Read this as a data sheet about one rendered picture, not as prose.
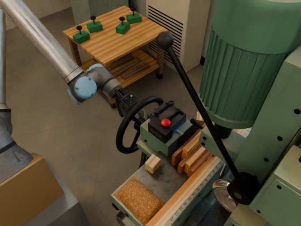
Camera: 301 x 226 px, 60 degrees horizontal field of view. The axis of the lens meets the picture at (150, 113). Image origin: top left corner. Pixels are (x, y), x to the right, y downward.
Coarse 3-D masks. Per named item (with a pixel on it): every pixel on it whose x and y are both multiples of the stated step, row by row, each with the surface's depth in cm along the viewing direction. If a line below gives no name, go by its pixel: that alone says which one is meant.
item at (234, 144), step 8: (200, 136) 80; (208, 136) 77; (232, 136) 76; (240, 136) 76; (200, 144) 82; (208, 144) 79; (216, 144) 76; (224, 144) 75; (232, 144) 75; (240, 144) 75; (216, 152) 79; (232, 152) 73; (232, 160) 75
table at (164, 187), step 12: (144, 144) 99; (168, 156) 92; (144, 168) 89; (168, 168) 89; (144, 180) 86; (156, 180) 86; (168, 180) 86; (180, 180) 86; (156, 192) 83; (168, 192) 83; (204, 192) 85; (120, 204) 80; (132, 216) 78
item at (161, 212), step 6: (210, 156) 87; (204, 162) 86; (210, 162) 86; (198, 168) 84; (204, 168) 84; (192, 174) 83; (198, 174) 83; (192, 180) 81; (186, 186) 80; (180, 192) 79; (174, 198) 78; (168, 204) 76; (162, 210) 75; (156, 216) 74; (162, 216) 74; (150, 222) 73; (156, 222) 73
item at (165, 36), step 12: (168, 36) 50; (168, 48) 51; (180, 72) 52; (192, 96) 54; (204, 108) 55; (204, 120) 55; (216, 132) 56; (228, 156) 58; (240, 180) 59; (252, 180) 59; (228, 192) 61; (240, 192) 58; (252, 192) 58
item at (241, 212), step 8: (240, 208) 62; (248, 208) 62; (232, 216) 60; (240, 216) 60; (248, 216) 60; (256, 216) 60; (224, 224) 65; (232, 224) 61; (240, 224) 59; (248, 224) 59; (256, 224) 59; (264, 224) 59
